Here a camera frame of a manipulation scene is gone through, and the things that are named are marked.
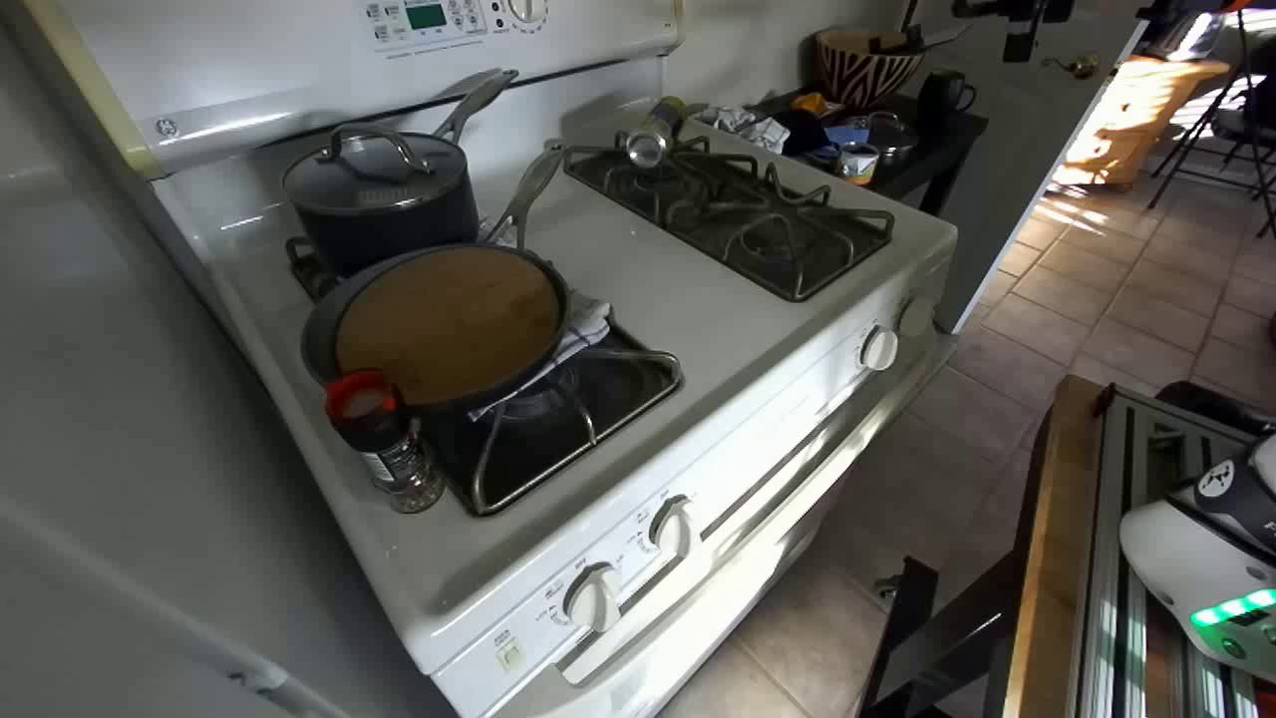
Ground glass spice jar red cap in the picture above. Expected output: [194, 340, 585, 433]
[323, 368, 450, 518]

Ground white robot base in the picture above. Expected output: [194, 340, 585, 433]
[1116, 433, 1276, 684]

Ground white gas stove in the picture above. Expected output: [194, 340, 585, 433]
[24, 0, 959, 718]

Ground white stove knob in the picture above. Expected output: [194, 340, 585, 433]
[858, 324, 906, 377]
[643, 491, 696, 563]
[557, 558, 621, 635]

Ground white checked dish towel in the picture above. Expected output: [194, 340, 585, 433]
[462, 296, 619, 423]

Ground small metal cup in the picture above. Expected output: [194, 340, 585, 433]
[619, 91, 703, 177]

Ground blue and white cup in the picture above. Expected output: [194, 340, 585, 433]
[834, 140, 886, 189]

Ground glass pot lid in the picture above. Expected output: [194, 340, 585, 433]
[286, 124, 472, 191]

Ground black side table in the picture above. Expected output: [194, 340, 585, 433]
[740, 84, 993, 216]

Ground woven patterned basket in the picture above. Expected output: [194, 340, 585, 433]
[808, 26, 928, 111]

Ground black metal stand legs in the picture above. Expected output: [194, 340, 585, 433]
[852, 556, 1030, 718]

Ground black mug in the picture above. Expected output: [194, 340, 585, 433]
[913, 67, 981, 132]

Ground white refrigerator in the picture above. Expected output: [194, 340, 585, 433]
[0, 0, 454, 718]

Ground black tripod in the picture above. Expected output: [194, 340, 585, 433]
[1150, 0, 1276, 236]

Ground black pot with steel handle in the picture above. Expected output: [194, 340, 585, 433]
[282, 67, 523, 281]

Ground wood and metal table frame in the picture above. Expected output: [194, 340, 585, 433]
[987, 377, 1276, 718]

